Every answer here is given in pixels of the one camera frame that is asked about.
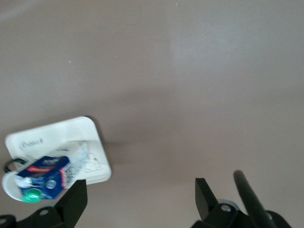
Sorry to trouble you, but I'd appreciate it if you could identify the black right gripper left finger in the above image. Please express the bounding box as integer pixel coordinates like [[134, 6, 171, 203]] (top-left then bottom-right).
[[56, 179, 89, 228]]

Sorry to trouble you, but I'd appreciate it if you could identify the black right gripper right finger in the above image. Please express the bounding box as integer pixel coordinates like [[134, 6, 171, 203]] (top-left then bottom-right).
[[195, 177, 219, 222]]

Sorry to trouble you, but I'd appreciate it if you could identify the blue white milk carton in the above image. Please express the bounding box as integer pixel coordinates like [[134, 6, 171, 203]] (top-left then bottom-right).
[[14, 140, 91, 204]]

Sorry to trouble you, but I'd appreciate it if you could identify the cream rectangular tray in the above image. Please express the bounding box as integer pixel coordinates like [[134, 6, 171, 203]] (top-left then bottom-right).
[[5, 115, 112, 188]]

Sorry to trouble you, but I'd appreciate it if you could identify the right gripper black side rod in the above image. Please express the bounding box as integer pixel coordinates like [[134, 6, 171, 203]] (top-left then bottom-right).
[[233, 170, 277, 228]]

